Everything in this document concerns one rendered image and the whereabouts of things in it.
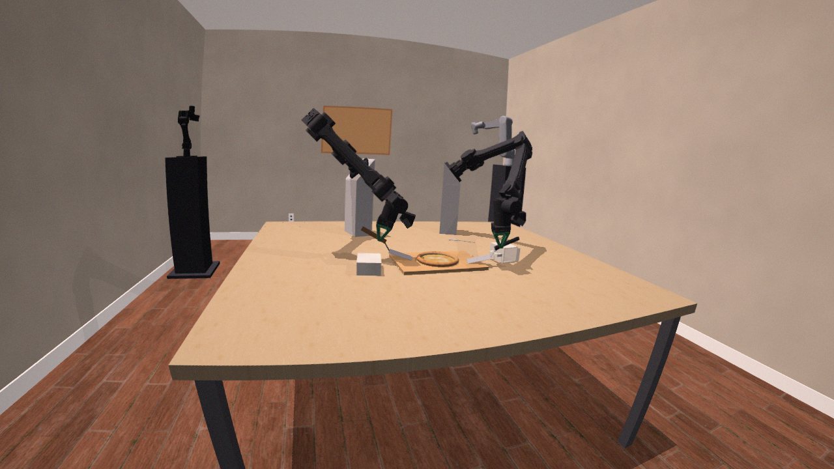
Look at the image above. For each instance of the wooden cutting board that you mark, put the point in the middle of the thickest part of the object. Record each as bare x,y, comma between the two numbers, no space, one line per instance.
408,267

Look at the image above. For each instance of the round cheese pizza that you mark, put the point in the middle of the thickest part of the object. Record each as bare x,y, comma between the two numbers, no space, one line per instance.
437,258

